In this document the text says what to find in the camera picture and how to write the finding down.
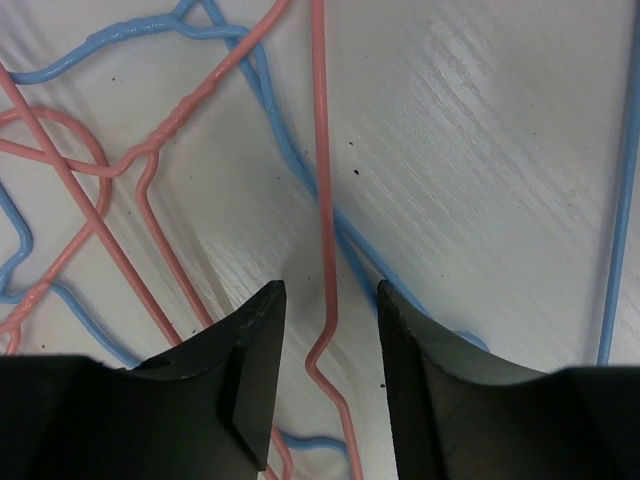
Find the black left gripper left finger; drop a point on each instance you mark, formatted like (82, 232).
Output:
(200, 410)

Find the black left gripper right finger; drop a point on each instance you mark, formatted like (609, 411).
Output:
(459, 412)

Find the blue wire hanger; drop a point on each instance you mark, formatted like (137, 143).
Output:
(121, 353)
(348, 238)
(628, 161)

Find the blue wire hanger far left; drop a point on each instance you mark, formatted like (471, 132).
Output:
(121, 353)

